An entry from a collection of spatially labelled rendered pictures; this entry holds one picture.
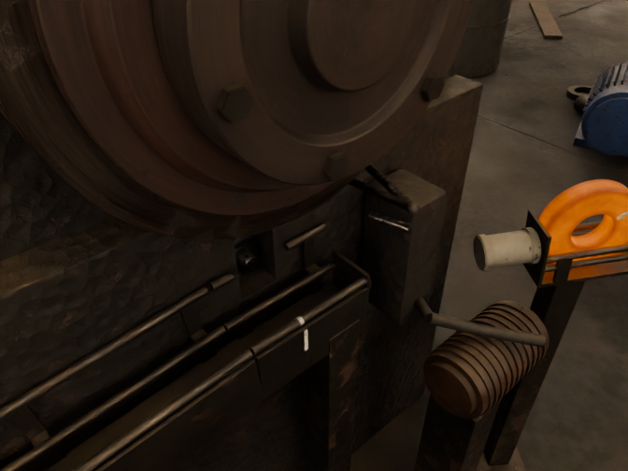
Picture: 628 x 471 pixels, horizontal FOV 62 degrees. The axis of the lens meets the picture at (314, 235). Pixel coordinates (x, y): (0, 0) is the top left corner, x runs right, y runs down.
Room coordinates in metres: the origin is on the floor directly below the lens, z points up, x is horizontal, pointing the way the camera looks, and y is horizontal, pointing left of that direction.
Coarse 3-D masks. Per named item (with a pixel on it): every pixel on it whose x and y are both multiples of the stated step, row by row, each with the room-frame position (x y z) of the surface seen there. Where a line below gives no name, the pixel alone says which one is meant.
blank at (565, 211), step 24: (576, 192) 0.66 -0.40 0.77; (600, 192) 0.65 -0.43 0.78; (624, 192) 0.65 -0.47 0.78; (552, 216) 0.65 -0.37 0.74; (576, 216) 0.65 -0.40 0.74; (624, 216) 0.65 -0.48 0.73; (552, 240) 0.64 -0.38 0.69; (576, 240) 0.67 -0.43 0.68; (600, 240) 0.66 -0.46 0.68; (624, 240) 0.65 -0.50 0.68
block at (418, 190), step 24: (408, 192) 0.63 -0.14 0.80; (432, 192) 0.63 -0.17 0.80; (408, 216) 0.59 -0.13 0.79; (432, 216) 0.61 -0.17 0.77; (384, 240) 0.62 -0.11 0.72; (408, 240) 0.59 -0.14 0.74; (432, 240) 0.62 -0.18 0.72; (384, 264) 0.62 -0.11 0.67; (408, 264) 0.59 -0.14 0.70; (432, 264) 0.62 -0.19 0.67; (384, 288) 0.61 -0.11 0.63; (408, 288) 0.59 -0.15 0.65; (384, 312) 0.61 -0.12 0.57; (408, 312) 0.59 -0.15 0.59
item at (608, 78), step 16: (624, 64) 2.37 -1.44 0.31; (608, 80) 2.21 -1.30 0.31; (624, 80) 2.17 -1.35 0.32; (592, 96) 2.21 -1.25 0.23; (608, 96) 2.05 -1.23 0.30; (624, 96) 2.03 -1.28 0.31; (592, 112) 2.06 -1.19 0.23; (608, 112) 2.03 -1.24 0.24; (624, 112) 2.00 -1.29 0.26; (592, 128) 2.05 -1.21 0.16; (608, 128) 2.02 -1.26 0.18; (624, 128) 1.99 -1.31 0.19; (576, 144) 2.18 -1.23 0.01; (592, 144) 2.03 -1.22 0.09; (608, 144) 2.01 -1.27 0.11; (624, 144) 1.98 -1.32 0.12
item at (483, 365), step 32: (480, 320) 0.63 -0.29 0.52; (512, 320) 0.62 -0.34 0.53; (448, 352) 0.56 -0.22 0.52; (480, 352) 0.55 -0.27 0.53; (512, 352) 0.56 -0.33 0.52; (544, 352) 0.60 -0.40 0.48; (448, 384) 0.53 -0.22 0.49; (480, 384) 0.51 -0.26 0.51; (512, 384) 0.53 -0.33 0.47; (448, 416) 0.55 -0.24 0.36; (480, 416) 0.52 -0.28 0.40; (448, 448) 0.53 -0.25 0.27; (480, 448) 0.54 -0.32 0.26
